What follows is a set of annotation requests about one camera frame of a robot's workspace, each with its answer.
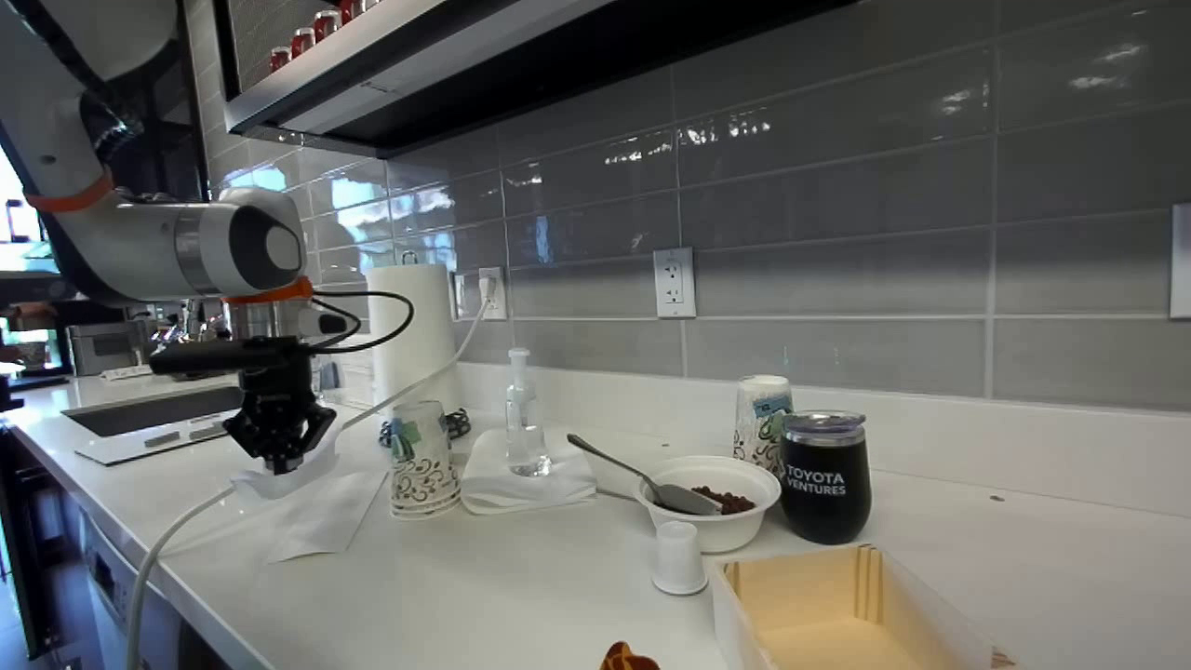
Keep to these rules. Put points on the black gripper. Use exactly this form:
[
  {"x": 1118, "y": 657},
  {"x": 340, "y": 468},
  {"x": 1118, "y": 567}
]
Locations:
[{"x": 279, "y": 420}]

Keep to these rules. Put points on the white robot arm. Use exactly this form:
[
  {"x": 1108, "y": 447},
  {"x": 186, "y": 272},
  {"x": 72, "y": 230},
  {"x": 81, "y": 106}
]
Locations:
[{"x": 112, "y": 247}]

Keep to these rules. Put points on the white paper towel roll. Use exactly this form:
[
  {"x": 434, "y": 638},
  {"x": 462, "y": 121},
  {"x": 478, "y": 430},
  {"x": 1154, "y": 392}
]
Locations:
[{"x": 423, "y": 355}]

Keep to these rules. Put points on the upside-down patterned paper cup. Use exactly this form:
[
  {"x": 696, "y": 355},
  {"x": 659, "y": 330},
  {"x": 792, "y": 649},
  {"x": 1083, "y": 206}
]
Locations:
[{"x": 423, "y": 468}]

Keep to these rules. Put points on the countertop sink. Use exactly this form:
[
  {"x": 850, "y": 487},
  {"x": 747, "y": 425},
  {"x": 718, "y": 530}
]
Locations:
[{"x": 153, "y": 425}]

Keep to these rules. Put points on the clear glass bottle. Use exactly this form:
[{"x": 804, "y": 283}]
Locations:
[{"x": 521, "y": 421}]

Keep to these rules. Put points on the overhead shelf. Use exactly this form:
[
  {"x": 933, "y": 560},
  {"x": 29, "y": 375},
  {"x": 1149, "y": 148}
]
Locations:
[{"x": 412, "y": 72}]

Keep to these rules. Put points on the metal spoon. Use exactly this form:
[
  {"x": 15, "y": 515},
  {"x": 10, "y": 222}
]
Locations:
[{"x": 664, "y": 495}]

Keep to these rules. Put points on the white bowl with grounds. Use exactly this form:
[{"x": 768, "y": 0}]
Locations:
[{"x": 743, "y": 494}]

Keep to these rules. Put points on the black tumbler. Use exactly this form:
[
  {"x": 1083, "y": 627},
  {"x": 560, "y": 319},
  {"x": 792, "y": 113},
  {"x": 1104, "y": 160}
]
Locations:
[{"x": 824, "y": 476}]

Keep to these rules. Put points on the wooden box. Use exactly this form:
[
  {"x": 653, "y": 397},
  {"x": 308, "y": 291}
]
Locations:
[{"x": 846, "y": 607}]

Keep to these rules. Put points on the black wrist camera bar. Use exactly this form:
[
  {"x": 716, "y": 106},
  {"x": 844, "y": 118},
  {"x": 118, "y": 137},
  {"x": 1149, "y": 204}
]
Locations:
[{"x": 227, "y": 355}]

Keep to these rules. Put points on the near wall outlet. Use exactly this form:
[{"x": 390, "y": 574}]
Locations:
[{"x": 491, "y": 291}]

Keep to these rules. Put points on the far wall outlet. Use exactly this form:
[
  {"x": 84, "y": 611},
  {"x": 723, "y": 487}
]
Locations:
[{"x": 675, "y": 287}]

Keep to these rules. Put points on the right edge wall outlet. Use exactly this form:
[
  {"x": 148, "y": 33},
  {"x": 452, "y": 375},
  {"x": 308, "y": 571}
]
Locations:
[{"x": 1180, "y": 261}]

